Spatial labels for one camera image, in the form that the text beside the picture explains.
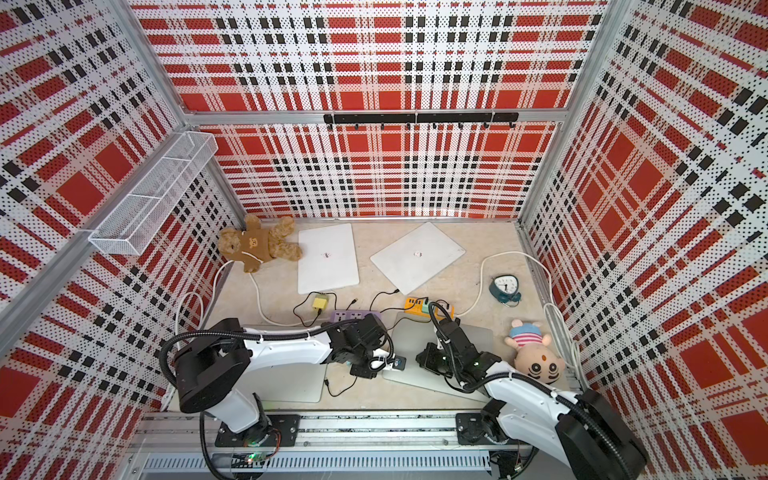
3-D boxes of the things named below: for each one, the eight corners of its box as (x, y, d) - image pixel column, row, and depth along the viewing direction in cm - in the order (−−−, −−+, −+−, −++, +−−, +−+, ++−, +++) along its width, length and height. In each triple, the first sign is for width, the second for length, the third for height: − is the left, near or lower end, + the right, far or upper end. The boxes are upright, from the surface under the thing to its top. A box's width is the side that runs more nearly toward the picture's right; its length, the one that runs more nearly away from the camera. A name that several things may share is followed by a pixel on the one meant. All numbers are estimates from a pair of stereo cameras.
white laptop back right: (405, 296, 101) (405, 293, 99) (371, 260, 111) (371, 257, 109) (465, 253, 113) (466, 250, 111) (429, 224, 123) (430, 220, 121)
